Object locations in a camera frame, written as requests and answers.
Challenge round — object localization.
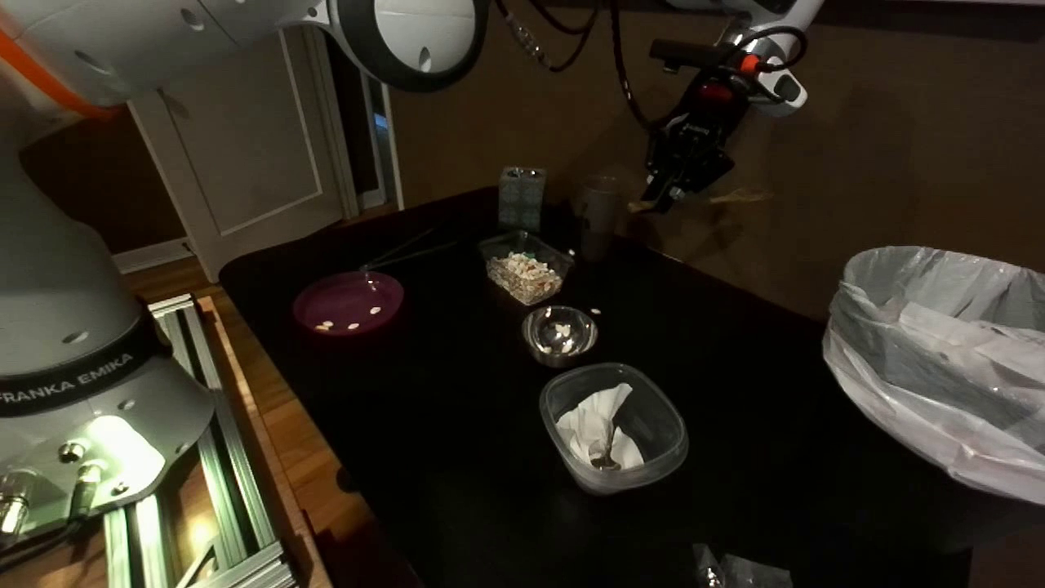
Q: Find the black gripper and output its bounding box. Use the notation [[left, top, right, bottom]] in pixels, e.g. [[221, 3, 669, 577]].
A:
[[641, 102, 744, 210]]

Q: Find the wooden spoon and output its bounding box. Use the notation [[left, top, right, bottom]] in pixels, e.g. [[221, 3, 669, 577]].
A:
[[627, 187, 776, 219]]

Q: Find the dark drinking glass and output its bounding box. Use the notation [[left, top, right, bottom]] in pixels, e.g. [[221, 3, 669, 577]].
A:
[[574, 175, 631, 265]]

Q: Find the patterned tissue box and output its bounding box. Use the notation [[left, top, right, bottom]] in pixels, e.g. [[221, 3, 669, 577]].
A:
[[495, 165, 549, 231]]

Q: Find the clear rectangular plastic container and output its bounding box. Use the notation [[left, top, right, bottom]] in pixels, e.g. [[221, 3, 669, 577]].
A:
[[477, 226, 578, 311]]

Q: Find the pile of pumpkin seeds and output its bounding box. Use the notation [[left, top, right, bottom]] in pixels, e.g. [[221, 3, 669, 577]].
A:
[[487, 253, 566, 304]]

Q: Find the small clear glass bowl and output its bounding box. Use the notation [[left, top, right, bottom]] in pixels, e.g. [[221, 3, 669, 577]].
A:
[[519, 300, 599, 371]]

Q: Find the white bowl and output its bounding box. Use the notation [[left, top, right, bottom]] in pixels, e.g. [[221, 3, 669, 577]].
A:
[[536, 361, 692, 501]]

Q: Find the crumpled white tissue paper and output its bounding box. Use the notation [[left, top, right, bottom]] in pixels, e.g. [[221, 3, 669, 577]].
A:
[[550, 378, 647, 475]]

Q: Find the trash bin with white bag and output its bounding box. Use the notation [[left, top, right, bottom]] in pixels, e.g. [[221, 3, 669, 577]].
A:
[[819, 243, 1045, 514]]

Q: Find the purple plastic plate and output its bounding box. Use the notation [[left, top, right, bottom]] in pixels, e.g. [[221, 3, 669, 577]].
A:
[[290, 269, 408, 341]]

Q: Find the white panel door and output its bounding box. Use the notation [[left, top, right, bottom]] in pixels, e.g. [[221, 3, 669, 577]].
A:
[[124, 28, 361, 283]]

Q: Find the brown wooden base board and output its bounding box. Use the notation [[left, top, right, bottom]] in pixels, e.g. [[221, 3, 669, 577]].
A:
[[192, 291, 337, 588]]

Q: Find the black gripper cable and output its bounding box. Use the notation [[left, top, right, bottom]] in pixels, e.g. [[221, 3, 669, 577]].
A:
[[492, 0, 679, 130]]

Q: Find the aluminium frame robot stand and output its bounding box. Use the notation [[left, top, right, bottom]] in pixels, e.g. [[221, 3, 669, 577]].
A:
[[0, 291, 297, 588]]

